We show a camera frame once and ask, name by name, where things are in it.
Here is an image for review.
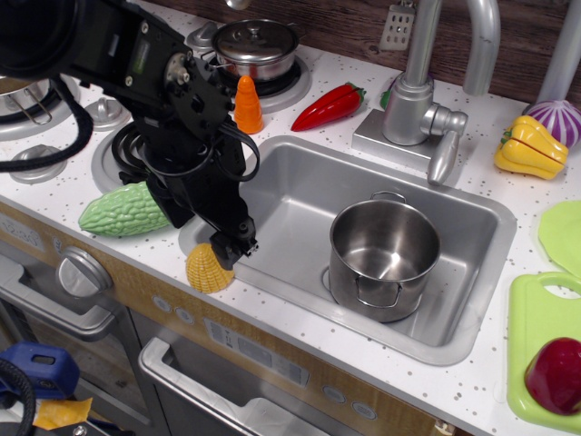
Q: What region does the silver hanging spatula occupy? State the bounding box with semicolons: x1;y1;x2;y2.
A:
379;1;416;51

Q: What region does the steel pot in sink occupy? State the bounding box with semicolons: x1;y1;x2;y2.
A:
329;191;441;322

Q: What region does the silver oven door handle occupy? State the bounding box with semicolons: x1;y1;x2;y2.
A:
0;252;116;342

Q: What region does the yellow toy corn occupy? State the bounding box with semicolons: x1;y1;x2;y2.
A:
186;243;234;293

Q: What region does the black cable bundle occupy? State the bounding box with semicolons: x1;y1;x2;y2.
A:
0;79;95;173

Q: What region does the grey stove burner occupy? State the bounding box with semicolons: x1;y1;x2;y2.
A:
202;51;311;114
91;123;148;193

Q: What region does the steel pot at left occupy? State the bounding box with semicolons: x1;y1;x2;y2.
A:
1;75;53;125

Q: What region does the silver stove knob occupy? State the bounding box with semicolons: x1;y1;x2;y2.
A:
185;22;218;51
85;97;131;132
8;144;69;185

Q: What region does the grey toy sink basin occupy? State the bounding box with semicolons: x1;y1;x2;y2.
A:
178;134;518;367

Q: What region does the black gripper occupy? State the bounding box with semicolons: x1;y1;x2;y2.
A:
137;118;258;269

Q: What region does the silver dishwasher door handle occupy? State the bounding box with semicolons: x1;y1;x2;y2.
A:
139;337;353;435

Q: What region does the grey curved pipe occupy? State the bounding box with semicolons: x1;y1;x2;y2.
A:
463;0;501;96

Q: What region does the green cutting board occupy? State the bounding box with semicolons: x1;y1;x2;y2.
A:
507;272;580;433

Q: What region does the light green plate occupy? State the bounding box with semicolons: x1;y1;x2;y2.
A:
538;201;580;277

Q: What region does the orange toy carrot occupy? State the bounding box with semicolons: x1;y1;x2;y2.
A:
234;75;264;134

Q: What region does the red toy apple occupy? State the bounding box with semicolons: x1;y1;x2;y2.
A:
525;337;580;416

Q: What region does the silver oven dial knob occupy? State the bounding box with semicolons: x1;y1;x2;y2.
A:
55;246;113;299

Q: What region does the green toy bitter gourd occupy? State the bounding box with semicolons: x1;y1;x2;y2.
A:
78;182;170;237

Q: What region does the grey stove burner back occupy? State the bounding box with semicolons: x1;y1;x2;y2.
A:
202;51;311;114

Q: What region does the purple toy onion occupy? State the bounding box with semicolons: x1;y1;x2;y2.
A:
525;100;580;149

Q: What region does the red toy chili pepper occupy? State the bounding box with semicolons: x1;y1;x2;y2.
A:
290;83;366;132

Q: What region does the yellow toy bell pepper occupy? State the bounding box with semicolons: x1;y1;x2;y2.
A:
494;115;568;180

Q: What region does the lidded steel pot on stove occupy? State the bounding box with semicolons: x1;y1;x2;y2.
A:
212;19;300;81

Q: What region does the silver stove knob upper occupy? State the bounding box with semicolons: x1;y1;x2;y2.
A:
185;22;218;51

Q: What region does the yellow tape piece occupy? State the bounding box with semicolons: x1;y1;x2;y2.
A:
33;398;93;431

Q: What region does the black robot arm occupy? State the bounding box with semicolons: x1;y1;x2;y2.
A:
1;1;257;270

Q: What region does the grey stove burner front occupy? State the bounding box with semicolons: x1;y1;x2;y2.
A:
91;123;148;193

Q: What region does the blue clamp tool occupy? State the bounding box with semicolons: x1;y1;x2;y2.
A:
1;342;80;400

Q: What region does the silver stove knob far left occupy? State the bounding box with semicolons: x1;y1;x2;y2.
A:
8;144;69;185

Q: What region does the silver toy faucet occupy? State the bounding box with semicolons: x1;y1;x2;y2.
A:
352;1;468;185

